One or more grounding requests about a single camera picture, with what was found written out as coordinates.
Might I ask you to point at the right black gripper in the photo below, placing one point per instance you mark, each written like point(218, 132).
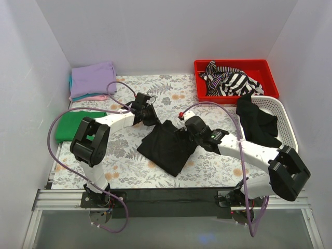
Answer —
point(189, 136)

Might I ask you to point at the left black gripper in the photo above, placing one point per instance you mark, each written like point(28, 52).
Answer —
point(151, 117)

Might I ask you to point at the black t shirt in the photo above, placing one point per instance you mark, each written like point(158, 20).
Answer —
point(165, 149)

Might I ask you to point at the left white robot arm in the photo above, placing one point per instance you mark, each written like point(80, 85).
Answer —
point(89, 144)

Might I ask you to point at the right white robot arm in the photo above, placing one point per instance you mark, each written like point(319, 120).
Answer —
point(287, 173)

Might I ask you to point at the floral table cloth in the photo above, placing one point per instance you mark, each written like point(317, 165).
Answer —
point(125, 167)

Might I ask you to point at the black white striped shirt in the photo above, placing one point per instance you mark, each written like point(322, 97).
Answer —
point(229, 81)

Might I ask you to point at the folded pink t shirt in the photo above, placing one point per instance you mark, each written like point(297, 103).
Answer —
point(100, 97)

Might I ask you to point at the black garment in basket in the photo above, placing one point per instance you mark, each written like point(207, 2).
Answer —
point(259, 127)

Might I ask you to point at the folded lilac t shirt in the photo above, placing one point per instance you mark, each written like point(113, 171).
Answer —
point(93, 79)

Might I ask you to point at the folded green t shirt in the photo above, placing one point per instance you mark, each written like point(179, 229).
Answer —
point(70, 122)

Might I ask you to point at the red plastic tray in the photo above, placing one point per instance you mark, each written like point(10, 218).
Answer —
point(257, 69)

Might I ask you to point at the folded teal t shirt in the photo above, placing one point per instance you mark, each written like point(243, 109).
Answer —
point(73, 88)

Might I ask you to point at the white perforated laundry basket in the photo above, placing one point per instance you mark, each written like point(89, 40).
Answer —
point(274, 107)

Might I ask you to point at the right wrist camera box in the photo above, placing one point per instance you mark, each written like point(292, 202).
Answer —
point(184, 116)

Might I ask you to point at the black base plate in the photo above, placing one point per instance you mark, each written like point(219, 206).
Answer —
point(180, 202)

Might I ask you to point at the aluminium frame rail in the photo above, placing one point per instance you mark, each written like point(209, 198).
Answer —
point(69, 199)

